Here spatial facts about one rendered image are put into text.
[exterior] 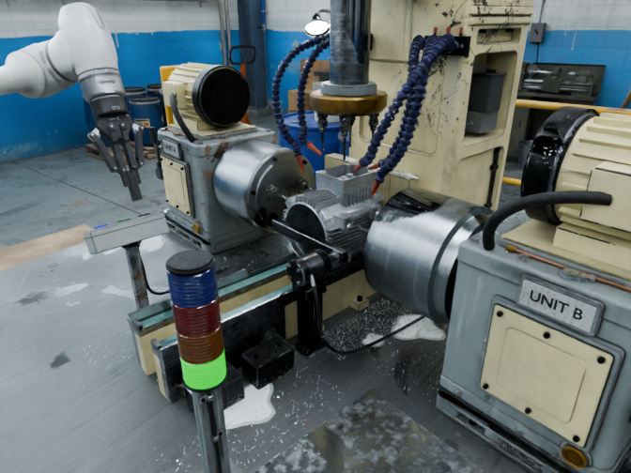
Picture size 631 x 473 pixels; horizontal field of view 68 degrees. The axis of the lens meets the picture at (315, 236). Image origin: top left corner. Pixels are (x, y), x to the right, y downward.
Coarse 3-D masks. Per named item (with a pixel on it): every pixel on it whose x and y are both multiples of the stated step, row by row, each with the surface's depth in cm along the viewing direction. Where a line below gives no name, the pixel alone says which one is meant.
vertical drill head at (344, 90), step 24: (336, 0) 98; (360, 0) 97; (336, 24) 100; (360, 24) 99; (336, 48) 102; (360, 48) 101; (336, 72) 104; (360, 72) 103; (312, 96) 106; (336, 96) 104; (360, 96) 103; (384, 96) 105
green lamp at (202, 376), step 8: (216, 360) 63; (224, 360) 65; (184, 368) 63; (192, 368) 62; (200, 368) 62; (208, 368) 63; (216, 368) 63; (224, 368) 65; (184, 376) 64; (192, 376) 63; (200, 376) 63; (208, 376) 63; (216, 376) 64; (224, 376) 66; (192, 384) 63; (200, 384) 63; (208, 384) 64; (216, 384) 64
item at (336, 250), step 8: (272, 224) 119; (280, 224) 116; (288, 224) 115; (280, 232) 117; (288, 232) 114; (296, 232) 112; (304, 232) 111; (296, 240) 113; (304, 240) 110; (312, 240) 108; (320, 240) 107; (312, 248) 109; (320, 248) 106; (328, 248) 104; (336, 248) 103; (336, 256) 102; (344, 256) 102
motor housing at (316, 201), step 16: (320, 192) 113; (288, 208) 116; (304, 208) 120; (320, 208) 109; (336, 208) 111; (352, 208) 114; (304, 224) 123; (320, 224) 126; (352, 224) 112; (368, 224) 114; (288, 240) 120; (336, 240) 108; (352, 240) 112; (352, 256) 121
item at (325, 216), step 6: (378, 192) 118; (288, 198) 115; (294, 198) 115; (372, 198) 118; (378, 198) 117; (288, 204) 116; (324, 210) 107; (318, 216) 108; (324, 216) 106; (330, 216) 107; (324, 222) 107; (288, 246) 121
